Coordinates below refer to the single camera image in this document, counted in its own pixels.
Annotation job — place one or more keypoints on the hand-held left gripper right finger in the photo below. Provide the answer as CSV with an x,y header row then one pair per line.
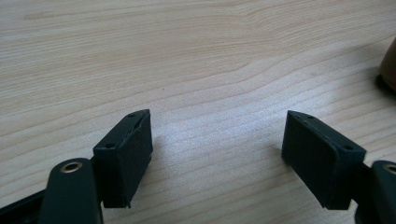
x,y
322,165

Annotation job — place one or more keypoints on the brown round object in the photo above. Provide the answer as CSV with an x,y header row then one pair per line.
x,y
390,67

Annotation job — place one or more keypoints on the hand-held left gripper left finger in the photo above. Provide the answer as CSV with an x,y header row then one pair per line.
x,y
123,168

